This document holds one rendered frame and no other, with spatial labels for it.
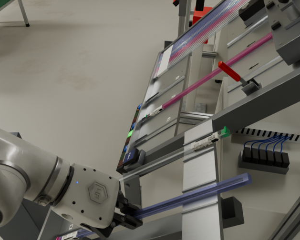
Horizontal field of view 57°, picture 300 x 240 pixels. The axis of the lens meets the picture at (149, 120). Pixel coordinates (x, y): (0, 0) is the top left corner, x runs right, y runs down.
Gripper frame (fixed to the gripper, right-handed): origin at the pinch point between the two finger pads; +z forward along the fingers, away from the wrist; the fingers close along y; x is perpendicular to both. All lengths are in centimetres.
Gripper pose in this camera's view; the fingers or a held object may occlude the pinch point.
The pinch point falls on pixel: (131, 216)
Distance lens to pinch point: 58.3
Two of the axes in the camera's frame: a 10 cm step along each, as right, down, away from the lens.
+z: 7.8, 4.9, 3.8
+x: -6.1, 5.1, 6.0
